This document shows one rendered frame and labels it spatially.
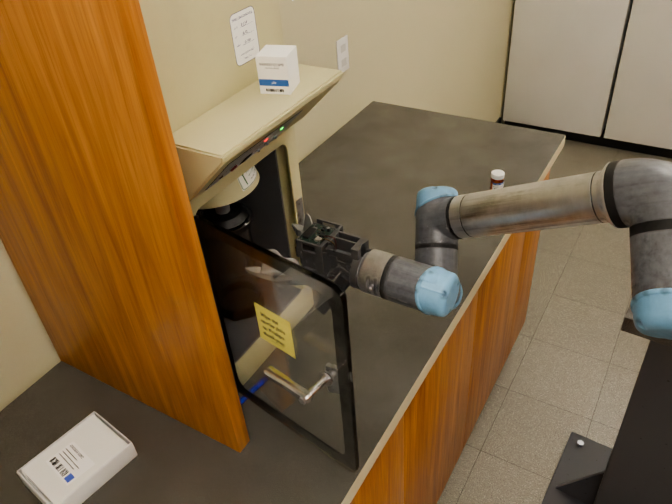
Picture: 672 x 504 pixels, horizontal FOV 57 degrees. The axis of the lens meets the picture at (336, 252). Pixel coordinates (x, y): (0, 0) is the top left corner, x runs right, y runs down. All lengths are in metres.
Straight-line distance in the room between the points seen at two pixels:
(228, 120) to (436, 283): 0.40
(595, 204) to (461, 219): 0.22
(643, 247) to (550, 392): 1.68
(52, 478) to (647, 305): 0.97
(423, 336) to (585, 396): 1.29
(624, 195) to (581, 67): 3.06
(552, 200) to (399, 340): 0.52
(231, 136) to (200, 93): 0.11
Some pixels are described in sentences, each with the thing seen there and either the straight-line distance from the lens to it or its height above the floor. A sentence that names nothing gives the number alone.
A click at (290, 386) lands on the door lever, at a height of 1.21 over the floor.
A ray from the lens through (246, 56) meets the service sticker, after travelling 1.03.
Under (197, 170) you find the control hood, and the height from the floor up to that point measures 1.48.
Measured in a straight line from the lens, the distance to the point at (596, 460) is 2.36.
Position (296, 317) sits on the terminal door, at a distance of 0.87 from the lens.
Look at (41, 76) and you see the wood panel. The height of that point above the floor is 1.62.
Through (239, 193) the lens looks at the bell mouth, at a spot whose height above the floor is 1.33.
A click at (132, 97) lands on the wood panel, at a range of 0.76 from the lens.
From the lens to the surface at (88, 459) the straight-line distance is 1.22.
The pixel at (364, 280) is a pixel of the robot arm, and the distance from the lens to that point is 1.00.
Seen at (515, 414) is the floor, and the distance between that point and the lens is 2.43.
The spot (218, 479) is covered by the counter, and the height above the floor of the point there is 0.94.
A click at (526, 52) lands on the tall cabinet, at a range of 3.99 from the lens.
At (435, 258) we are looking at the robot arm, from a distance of 1.06.
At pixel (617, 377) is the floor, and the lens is 2.64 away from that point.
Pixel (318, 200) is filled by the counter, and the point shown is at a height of 0.94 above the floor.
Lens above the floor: 1.89
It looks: 37 degrees down
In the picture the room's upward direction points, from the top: 5 degrees counter-clockwise
